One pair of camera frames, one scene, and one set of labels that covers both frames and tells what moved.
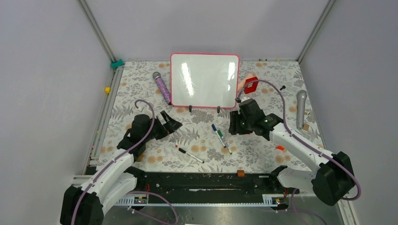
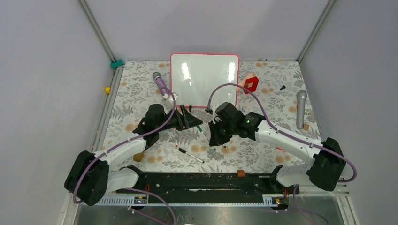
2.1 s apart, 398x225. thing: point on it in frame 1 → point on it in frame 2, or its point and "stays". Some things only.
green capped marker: [219, 133] → [201, 131]
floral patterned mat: [202, 144] stays
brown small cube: [240, 173] stays
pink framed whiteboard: [204, 80] stays
